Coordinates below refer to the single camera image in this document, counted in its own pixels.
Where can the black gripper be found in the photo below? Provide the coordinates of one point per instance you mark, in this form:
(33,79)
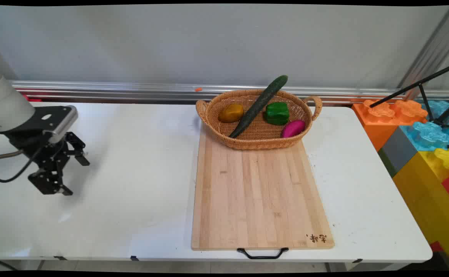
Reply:
(49,154)

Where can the yellow-brown toy potato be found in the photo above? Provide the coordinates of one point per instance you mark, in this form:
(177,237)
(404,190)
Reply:
(231,113)

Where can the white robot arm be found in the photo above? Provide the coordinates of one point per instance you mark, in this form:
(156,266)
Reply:
(7,102)

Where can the wooden cutting board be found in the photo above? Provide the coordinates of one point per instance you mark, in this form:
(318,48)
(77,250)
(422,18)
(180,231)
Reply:
(259,196)

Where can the woven wicker basket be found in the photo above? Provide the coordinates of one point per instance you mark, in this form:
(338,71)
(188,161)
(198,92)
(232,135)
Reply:
(261,132)

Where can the dark green toy cucumber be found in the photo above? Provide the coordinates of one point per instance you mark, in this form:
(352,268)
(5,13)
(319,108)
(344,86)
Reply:
(259,104)

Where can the green toy bell pepper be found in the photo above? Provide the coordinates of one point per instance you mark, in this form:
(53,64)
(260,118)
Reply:
(277,113)

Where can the purple toy eggplant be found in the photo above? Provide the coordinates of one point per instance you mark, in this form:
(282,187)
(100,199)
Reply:
(293,129)

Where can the orange toy building block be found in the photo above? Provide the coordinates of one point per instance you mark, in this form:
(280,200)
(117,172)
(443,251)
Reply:
(378,123)

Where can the grey toy building block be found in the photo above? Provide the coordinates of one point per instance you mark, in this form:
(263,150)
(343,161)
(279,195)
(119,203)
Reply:
(397,150)

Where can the yellow toy building block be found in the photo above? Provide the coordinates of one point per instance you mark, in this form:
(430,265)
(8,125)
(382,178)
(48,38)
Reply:
(424,192)

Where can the black tripod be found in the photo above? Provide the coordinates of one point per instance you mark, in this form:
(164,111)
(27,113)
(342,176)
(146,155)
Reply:
(421,82)

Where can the blue toy building block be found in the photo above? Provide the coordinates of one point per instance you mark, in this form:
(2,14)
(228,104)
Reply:
(430,134)

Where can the black silver wrist camera module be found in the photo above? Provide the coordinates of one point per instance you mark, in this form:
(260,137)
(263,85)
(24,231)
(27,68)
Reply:
(51,117)

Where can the aluminium rail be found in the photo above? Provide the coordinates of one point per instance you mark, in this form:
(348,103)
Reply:
(132,89)

